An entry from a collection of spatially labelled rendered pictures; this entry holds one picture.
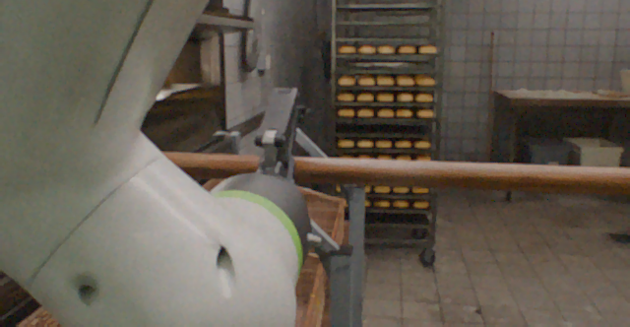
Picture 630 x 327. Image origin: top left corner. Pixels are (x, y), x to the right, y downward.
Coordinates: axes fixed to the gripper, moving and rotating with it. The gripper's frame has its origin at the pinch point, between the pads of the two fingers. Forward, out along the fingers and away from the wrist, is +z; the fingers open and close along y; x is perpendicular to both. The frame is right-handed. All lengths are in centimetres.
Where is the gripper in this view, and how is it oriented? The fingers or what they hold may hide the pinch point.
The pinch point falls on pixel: (296, 170)
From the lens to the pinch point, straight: 64.0
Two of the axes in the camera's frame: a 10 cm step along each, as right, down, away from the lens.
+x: 9.9, 0.3, -1.3
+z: 1.4, -1.9, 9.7
